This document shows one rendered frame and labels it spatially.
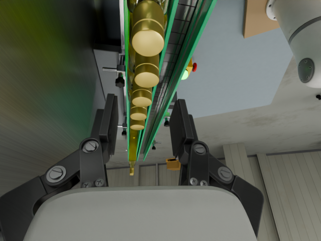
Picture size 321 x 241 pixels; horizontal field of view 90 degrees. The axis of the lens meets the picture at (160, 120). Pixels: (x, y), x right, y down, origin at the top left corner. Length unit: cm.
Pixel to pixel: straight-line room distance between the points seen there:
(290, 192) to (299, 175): 68
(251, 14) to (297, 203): 722
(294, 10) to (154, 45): 49
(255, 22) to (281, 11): 10
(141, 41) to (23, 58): 12
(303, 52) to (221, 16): 29
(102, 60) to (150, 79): 41
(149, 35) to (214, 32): 56
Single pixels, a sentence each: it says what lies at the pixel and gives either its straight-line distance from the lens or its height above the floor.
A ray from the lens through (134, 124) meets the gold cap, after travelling 36.
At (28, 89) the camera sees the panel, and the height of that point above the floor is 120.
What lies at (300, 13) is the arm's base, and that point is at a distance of 61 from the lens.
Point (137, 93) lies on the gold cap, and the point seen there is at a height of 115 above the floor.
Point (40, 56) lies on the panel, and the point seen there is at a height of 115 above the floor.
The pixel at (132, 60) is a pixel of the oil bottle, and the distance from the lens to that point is 31.
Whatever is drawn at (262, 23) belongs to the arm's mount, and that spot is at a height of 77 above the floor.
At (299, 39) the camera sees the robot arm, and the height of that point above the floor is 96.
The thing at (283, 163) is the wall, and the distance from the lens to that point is 766.
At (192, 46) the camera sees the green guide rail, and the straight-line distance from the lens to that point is 46.
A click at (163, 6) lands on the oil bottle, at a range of 24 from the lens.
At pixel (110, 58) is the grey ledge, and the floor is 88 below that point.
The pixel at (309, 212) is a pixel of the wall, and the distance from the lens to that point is 771.
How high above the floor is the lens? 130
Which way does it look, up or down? 24 degrees down
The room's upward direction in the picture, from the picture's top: 179 degrees clockwise
